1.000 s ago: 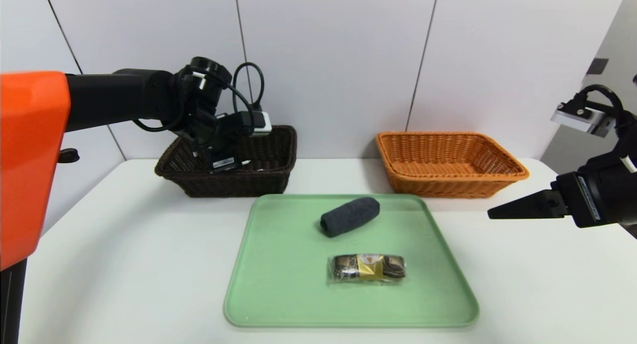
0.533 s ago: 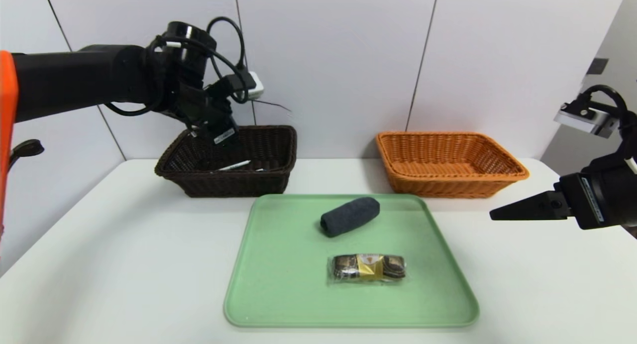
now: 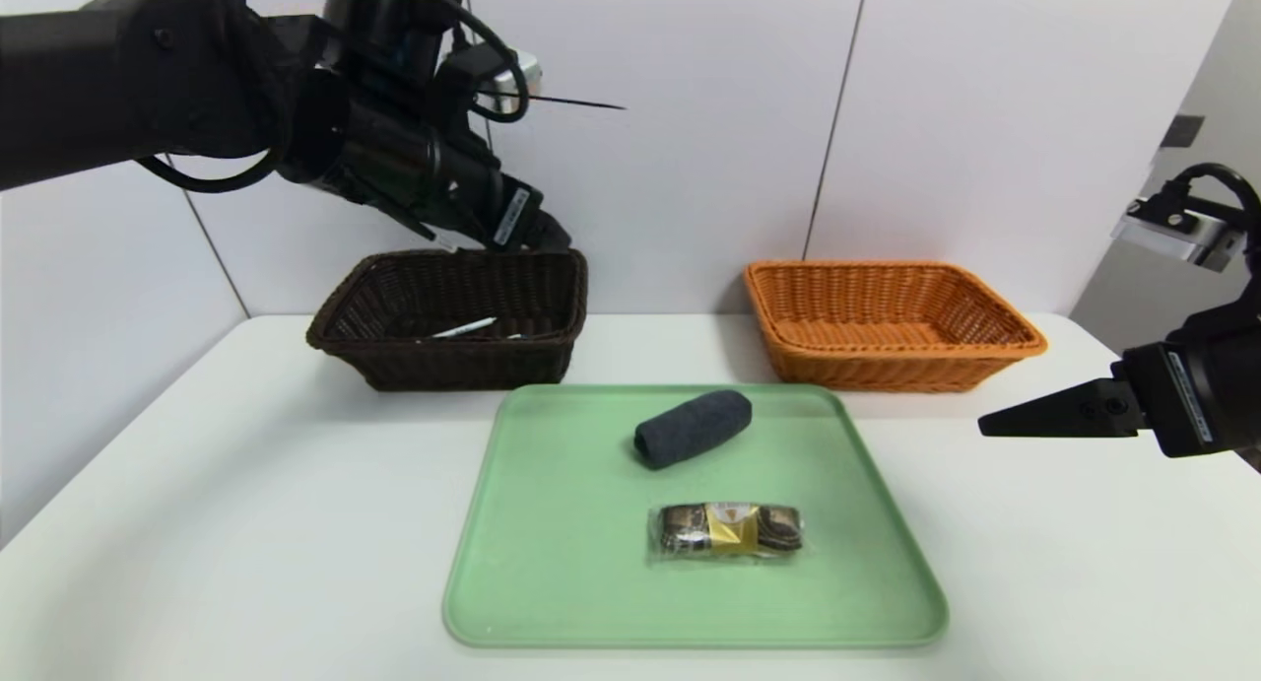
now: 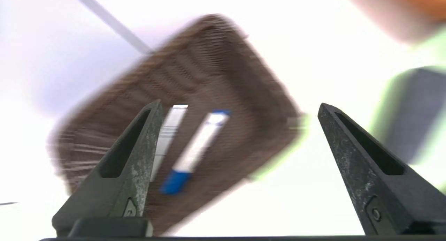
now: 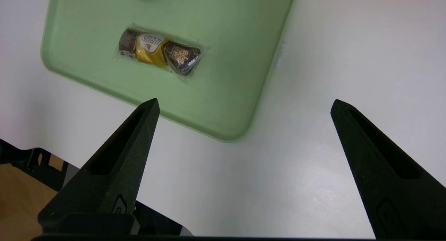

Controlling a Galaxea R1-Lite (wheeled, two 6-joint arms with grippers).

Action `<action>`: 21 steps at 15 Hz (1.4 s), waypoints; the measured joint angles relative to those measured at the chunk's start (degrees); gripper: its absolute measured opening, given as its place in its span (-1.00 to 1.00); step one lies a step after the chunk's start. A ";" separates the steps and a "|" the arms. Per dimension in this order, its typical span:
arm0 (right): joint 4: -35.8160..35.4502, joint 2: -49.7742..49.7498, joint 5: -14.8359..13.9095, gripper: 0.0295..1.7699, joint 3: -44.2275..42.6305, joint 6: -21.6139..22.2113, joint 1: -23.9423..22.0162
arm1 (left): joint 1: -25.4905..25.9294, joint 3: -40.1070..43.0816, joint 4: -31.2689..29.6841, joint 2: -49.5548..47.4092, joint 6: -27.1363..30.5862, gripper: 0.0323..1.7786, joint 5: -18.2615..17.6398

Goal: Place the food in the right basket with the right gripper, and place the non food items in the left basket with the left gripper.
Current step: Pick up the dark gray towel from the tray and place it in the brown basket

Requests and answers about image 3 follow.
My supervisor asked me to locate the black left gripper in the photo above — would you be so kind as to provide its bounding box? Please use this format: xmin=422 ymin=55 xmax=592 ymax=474
xmin=430 ymin=126 xmax=572 ymax=253

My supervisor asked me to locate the thin black cable tie tail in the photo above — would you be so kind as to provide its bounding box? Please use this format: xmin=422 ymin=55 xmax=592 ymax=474
xmin=476 ymin=90 xmax=628 ymax=111

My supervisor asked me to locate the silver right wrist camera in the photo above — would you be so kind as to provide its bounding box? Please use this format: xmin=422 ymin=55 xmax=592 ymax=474
xmin=1111 ymin=196 xmax=1244 ymax=273

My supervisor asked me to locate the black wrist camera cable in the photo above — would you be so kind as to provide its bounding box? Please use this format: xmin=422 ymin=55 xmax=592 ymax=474
xmin=227 ymin=0 xmax=533 ymax=125
xmin=1148 ymin=162 xmax=1261 ymax=268

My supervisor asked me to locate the green plastic tray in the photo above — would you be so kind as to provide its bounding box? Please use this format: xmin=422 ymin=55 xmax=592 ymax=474
xmin=443 ymin=383 xmax=949 ymax=648

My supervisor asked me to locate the Ferrero Rocher chocolate pack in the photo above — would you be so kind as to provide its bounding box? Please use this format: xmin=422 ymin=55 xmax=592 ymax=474
xmin=648 ymin=502 xmax=804 ymax=564

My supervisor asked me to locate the dark grey cloth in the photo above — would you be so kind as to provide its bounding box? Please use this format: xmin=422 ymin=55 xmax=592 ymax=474
xmin=633 ymin=389 xmax=753 ymax=470

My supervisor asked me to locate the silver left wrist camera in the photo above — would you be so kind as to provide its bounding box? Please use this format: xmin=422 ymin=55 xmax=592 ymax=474
xmin=438 ymin=45 xmax=543 ymax=120

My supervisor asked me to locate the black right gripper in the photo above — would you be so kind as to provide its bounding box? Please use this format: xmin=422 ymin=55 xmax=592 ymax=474
xmin=977 ymin=304 xmax=1261 ymax=474

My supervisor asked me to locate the orange wicker basket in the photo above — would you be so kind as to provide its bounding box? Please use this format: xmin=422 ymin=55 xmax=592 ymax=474
xmin=742 ymin=259 xmax=1047 ymax=394

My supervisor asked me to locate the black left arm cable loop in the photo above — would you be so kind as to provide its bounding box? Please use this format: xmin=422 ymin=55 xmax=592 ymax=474
xmin=138 ymin=119 xmax=292 ymax=195

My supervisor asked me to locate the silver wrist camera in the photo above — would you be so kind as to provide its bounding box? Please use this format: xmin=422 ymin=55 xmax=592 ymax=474
xmin=438 ymin=45 xmax=543 ymax=120
xmin=1111 ymin=196 xmax=1244 ymax=273

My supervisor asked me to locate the black left wrist camera cable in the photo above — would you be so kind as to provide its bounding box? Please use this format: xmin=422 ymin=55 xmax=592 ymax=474
xmin=227 ymin=0 xmax=533 ymax=125

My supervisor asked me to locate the dark brown wicker basket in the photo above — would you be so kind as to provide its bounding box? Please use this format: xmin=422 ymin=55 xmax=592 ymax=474
xmin=305 ymin=249 xmax=590 ymax=393

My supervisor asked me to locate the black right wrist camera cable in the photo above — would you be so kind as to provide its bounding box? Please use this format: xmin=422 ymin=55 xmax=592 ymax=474
xmin=1148 ymin=162 xmax=1261 ymax=268

